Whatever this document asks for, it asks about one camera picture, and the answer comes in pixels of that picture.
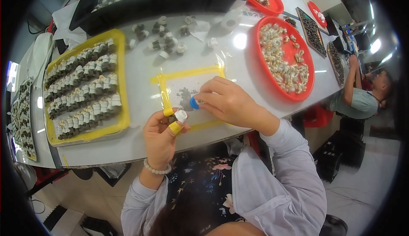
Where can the person's right fingers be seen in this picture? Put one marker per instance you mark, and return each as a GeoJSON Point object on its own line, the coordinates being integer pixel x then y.
{"type": "Point", "coordinates": [212, 92]}

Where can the rows of white dark parts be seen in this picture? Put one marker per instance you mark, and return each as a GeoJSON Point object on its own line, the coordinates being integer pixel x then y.
{"type": "Point", "coordinates": [86, 89]}

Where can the scattered white dark parts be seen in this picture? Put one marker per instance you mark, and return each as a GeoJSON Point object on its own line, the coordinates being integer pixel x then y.
{"type": "Point", "coordinates": [164, 37]}

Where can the small white capped part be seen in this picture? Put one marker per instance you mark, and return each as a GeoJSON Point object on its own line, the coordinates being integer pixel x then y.
{"type": "Point", "coordinates": [181, 115]}

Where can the long black tray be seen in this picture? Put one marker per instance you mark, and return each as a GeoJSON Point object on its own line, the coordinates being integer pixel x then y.
{"type": "Point", "coordinates": [153, 5]}

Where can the yellow taped plastic sheet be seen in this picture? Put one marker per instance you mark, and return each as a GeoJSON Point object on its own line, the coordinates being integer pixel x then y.
{"type": "Point", "coordinates": [179, 79]}

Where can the large red tray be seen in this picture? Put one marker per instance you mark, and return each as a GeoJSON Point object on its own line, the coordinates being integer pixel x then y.
{"type": "Point", "coordinates": [289, 50]}

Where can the red stool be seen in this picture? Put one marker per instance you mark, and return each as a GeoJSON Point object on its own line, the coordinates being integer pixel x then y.
{"type": "Point", "coordinates": [318, 116]}

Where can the heap of white parts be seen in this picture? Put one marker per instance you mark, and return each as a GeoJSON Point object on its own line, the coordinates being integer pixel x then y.
{"type": "Point", "coordinates": [281, 63]}

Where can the person's left hand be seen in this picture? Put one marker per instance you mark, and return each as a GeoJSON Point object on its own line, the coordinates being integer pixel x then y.
{"type": "Point", "coordinates": [158, 143]}

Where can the person's right hand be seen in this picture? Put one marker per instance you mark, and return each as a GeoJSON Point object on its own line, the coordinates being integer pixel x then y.
{"type": "Point", "coordinates": [233, 105]}

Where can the wooden board of dark parts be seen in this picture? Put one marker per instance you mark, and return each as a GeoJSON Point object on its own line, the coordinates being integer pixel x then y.
{"type": "Point", "coordinates": [311, 31]}
{"type": "Point", "coordinates": [336, 63]}

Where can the small blue cap part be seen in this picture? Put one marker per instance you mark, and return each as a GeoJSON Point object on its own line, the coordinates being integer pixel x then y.
{"type": "Point", "coordinates": [193, 103]}

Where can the grey tray of parts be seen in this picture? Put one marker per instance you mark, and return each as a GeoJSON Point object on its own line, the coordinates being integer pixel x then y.
{"type": "Point", "coordinates": [22, 121]}

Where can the white cloth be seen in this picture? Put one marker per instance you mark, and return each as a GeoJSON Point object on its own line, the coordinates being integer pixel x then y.
{"type": "Point", "coordinates": [65, 21]}

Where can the person's body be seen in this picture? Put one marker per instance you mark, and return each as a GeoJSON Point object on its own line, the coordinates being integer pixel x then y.
{"type": "Point", "coordinates": [207, 197]}

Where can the small red tray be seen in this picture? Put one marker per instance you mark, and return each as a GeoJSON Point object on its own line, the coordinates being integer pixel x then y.
{"type": "Point", "coordinates": [314, 10]}

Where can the black floor crates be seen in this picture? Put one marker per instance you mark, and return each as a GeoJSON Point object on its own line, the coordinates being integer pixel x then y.
{"type": "Point", "coordinates": [338, 153]}

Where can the black round seat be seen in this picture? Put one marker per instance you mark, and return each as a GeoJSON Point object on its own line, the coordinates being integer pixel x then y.
{"type": "Point", "coordinates": [334, 225]}

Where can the yellow plastic tray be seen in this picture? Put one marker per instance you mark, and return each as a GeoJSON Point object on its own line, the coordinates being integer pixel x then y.
{"type": "Point", "coordinates": [123, 76]}

